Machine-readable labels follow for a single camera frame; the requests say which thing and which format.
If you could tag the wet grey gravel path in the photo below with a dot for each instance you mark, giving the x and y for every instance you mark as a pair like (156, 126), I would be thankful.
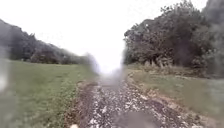
(123, 106)

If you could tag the tall dark tree stand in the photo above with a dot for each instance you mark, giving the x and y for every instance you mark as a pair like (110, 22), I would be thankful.
(173, 36)

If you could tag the grass verge with dry stalks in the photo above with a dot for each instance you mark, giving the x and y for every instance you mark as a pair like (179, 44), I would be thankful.
(180, 88)

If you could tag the robot's own part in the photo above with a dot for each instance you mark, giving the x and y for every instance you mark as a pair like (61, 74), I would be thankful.
(74, 126)

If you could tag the green grass field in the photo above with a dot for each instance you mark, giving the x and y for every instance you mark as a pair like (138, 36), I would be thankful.
(43, 90)

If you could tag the wood of dark trees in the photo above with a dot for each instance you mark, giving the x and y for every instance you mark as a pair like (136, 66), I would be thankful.
(33, 50)

